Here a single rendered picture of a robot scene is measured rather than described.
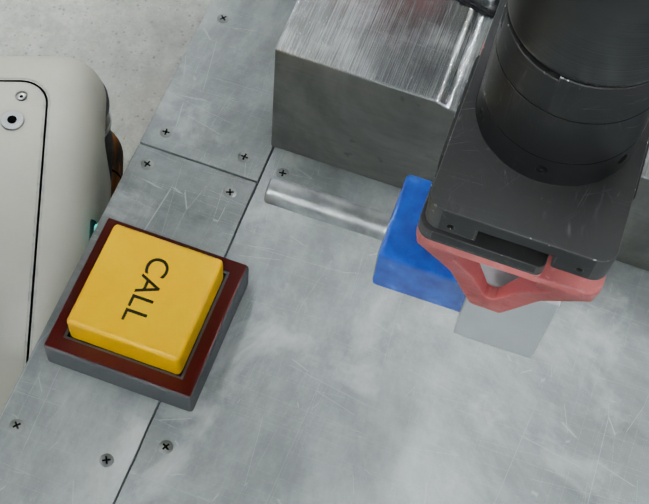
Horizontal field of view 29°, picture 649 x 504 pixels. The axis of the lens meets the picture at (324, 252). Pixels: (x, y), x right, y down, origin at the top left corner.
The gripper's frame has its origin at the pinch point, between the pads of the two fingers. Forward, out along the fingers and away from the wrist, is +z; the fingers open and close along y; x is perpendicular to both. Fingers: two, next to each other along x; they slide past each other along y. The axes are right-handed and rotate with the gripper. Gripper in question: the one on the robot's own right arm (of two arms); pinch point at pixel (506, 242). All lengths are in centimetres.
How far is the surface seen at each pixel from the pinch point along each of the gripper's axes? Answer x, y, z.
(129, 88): 51, 62, 95
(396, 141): 6.7, 10.2, 10.7
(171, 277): 14.9, -1.2, 11.5
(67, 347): 18.5, -5.9, 13.2
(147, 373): 14.3, -5.8, 13.1
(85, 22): 61, 70, 95
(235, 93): 16.9, 12.9, 15.1
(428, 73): 6.0, 11.6, 6.1
